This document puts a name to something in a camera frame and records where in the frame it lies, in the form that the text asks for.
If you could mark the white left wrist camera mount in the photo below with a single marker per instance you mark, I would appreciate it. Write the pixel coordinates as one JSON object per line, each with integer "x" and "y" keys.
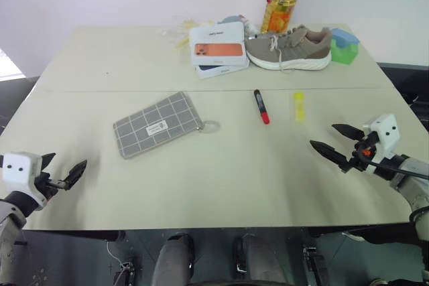
{"x": 18, "y": 173}

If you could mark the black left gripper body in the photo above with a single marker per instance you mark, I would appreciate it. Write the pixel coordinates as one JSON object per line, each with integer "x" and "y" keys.
{"x": 47, "y": 185}

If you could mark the clear yellow plastic wrapper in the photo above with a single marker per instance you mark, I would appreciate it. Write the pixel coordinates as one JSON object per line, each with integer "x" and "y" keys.
{"x": 182, "y": 35}

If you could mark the green plastic block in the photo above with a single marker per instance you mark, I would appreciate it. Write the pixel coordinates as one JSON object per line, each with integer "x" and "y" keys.
{"x": 342, "y": 53}

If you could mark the dark grey rounded shape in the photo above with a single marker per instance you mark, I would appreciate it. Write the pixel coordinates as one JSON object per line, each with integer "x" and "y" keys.
{"x": 172, "y": 259}

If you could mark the black metal frame part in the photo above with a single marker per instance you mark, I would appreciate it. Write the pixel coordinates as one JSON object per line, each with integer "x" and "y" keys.
{"x": 315, "y": 266}

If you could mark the white box with orange phone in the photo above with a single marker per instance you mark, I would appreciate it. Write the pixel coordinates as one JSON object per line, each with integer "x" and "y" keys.
{"x": 218, "y": 45}

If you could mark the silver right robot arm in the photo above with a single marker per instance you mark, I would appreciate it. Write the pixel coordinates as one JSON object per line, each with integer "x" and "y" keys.
{"x": 414, "y": 192}

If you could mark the grey-blue rounded object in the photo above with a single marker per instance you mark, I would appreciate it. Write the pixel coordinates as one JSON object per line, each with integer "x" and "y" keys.
{"x": 231, "y": 19}

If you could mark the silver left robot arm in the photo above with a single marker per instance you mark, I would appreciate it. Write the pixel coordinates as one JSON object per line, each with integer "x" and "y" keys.
{"x": 10, "y": 232}

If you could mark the red and black marker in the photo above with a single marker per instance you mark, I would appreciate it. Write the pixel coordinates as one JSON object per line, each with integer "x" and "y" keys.
{"x": 261, "y": 106}

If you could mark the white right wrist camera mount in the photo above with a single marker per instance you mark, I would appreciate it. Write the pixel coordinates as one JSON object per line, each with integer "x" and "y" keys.
{"x": 387, "y": 133}

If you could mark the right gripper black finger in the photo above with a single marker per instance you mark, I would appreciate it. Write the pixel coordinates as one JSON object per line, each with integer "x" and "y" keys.
{"x": 330, "y": 153}
{"x": 350, "y": 131}

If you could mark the grey checked pouch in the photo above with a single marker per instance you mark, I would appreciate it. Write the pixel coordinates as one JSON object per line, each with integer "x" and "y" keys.
{"x": 157, "y": 125}

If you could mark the taupe sneaker with white sole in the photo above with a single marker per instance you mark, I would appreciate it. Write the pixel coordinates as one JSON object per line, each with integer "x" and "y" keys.
{"x": 288, "y": 51}

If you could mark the yellow cooking oil bottle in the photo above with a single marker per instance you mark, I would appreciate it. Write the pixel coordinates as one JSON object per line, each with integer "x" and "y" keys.
{"x": 281, "y": 1}

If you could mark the blue plastic block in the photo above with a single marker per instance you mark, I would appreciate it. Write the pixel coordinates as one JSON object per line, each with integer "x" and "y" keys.
{"x": 345, "y": 37}

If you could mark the yellow highlighter pen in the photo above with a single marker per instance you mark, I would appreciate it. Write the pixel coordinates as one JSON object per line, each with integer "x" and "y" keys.
{"x": 299, "y": 106}

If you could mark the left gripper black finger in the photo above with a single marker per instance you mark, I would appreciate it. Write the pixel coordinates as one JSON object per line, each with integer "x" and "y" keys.
{"x": 75, "y": 173}
{"x": 48, "y": 159}

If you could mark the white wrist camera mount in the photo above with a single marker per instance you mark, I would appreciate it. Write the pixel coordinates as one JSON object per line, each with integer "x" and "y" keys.
{"x": 18, "y": 173}
{"x": 387, "y": 133}

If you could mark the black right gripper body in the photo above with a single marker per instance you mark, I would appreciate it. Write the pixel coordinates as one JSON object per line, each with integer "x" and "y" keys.
{"x": 362, "y": 155}

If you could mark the black furniture beside table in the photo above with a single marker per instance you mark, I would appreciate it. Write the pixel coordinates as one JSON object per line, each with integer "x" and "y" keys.
{"x": 409, "y": 88}

